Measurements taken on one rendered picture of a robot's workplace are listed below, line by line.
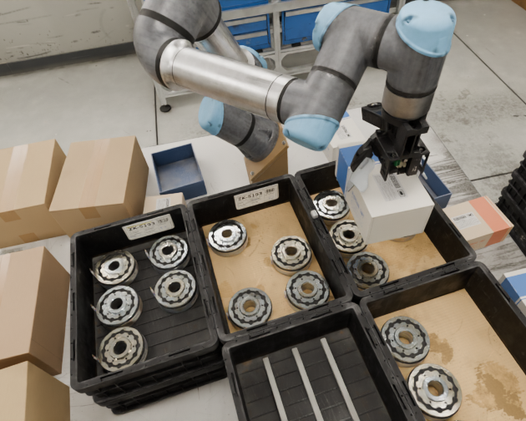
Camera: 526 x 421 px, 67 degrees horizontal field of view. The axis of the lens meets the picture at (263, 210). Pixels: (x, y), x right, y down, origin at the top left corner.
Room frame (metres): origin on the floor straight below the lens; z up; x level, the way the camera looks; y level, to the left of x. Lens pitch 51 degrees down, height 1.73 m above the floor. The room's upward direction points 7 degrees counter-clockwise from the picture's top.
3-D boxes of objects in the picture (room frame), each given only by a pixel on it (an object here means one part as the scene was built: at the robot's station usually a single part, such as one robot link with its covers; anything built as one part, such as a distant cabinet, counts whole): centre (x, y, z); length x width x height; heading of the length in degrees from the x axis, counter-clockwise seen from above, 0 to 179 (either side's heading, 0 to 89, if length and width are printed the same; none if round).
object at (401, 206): (0.53, -0.24, 1.09); 0.20 x 0.12 x 0.09; 6
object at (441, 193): (0.83, -0.48, 0.74); 0.20 x 0.15 x 0.07; 12
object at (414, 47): (0.51, -0.24, 1.41); 0.09 x 0.08 x 0.11; 50
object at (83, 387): (0.47, 0.31, 0.92); 0.40 x 0.30 x 0.02; 12
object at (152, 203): (0.80, 0.31, 0.74); 0.16 x 0.12 x 0.07; 1
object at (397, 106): (0.51, -0.25, 1.33); 0.08 x 0.08 x 0.05
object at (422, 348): (0.30, -0.27, 0.86); 0.10 x 0.10 x 0.01
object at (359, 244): (0.58, -0.21, 0.86); 0.10 x 0.10 x 0.01
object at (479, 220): (0.65, -0.60, 0.74); 0.16 x 0.12 x 0.07; 102
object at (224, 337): (0.53, 0.01, 0.92); 0.40 x 0.30 x 0.02; 12
